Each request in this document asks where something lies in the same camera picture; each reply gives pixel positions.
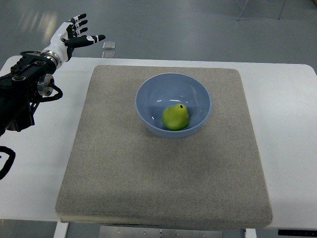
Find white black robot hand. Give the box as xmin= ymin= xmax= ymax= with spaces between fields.
xmin=40 ymin=13 xmax=106 ymax=68

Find green pear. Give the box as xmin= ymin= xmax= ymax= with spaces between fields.
xmin=161 ymin=104 xmax=190 ymax=130

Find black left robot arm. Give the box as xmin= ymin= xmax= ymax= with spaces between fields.
xmin=0 ymin=51 xmax=63 ymax=135

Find blue bowl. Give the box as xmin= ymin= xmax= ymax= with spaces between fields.
xmin=135 ymin=72 xmax=212 ymax=139

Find lower metal floor plate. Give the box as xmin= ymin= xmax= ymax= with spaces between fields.
xmin=102 ymin=51 xmax=115 ymax=59

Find metal floor plate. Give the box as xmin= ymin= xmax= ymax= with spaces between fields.
xmin=102 ymin=41 xmax=116 ymax=50
xmin=102 ymin=51 xmax=115 ymax=59

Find upper metal floor plate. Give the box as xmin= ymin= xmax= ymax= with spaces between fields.
xmin=102 ymin=41 xmax=116 ymax=50

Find grey felt mat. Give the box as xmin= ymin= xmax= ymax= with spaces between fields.
xmin=55 ymin=65 xmax=272 ymax=230

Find metal stand legs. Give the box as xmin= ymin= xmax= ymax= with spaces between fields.
xmin=236 ymin=0 xmax=287 ymax=22

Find black cable loop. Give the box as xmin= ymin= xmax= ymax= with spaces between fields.
xmin=0 ymin=146 xmax=16 ymax=181

